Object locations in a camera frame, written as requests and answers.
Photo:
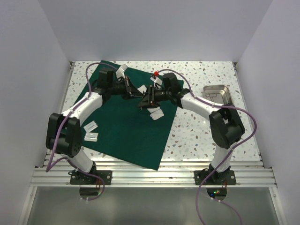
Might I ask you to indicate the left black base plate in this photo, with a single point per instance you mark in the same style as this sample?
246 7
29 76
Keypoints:
78 178

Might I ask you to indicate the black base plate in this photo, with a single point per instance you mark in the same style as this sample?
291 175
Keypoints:
223 178
78 178

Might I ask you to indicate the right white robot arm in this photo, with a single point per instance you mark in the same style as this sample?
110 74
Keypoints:
225 123

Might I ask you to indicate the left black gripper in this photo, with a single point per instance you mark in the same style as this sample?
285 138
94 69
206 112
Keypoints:
131 88

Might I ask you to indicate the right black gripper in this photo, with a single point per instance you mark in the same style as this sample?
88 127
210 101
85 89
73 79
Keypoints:
149 98

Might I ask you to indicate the white gauze pad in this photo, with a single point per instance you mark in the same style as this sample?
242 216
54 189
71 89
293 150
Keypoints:
151 110
157 114
142 89

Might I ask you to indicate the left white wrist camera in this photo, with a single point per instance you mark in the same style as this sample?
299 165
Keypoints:
120 72

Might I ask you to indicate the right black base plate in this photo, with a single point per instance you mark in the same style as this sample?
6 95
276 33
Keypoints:
223 178

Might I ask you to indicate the green surgical drape cloth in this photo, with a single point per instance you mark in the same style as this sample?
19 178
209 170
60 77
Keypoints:
126 131

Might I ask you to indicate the stainless steel tray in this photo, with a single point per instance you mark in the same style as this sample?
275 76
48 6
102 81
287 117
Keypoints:
223 94

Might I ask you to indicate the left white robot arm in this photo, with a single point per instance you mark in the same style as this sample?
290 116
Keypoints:
64 135

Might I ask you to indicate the white labelled packet upper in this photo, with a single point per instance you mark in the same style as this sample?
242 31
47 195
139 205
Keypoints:
90 126

